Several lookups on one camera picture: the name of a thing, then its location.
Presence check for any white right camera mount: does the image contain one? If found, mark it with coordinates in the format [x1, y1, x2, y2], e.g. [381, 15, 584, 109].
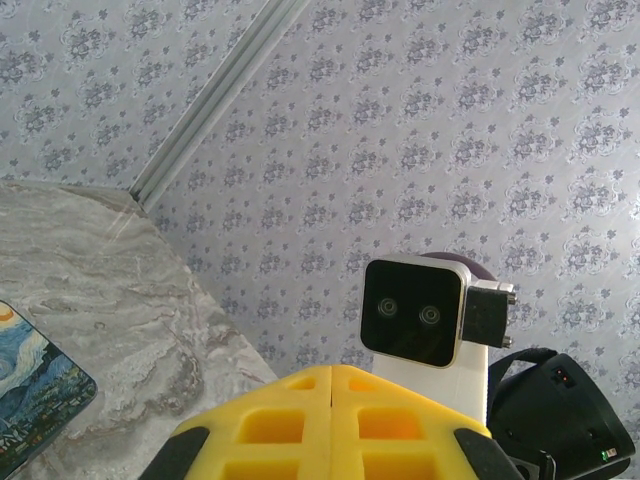
[372, 343, 492, 432]

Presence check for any starry night print tin box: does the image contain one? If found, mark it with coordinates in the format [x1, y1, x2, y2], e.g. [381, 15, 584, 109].
[0, 298, 99, 477]

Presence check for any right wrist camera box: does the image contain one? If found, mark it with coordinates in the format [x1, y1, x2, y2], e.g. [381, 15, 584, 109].
[360, 253, 516, 371]

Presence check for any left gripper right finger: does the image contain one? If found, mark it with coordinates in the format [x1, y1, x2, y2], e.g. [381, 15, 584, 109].
[332, 364, 521, 480]

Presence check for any aluminium frame corner post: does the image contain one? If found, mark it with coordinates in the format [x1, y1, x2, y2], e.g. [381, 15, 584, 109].
[128, 0, 312, 211]

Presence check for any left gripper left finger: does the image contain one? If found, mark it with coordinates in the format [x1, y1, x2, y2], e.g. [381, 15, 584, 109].
[142, 364, 335, 480]

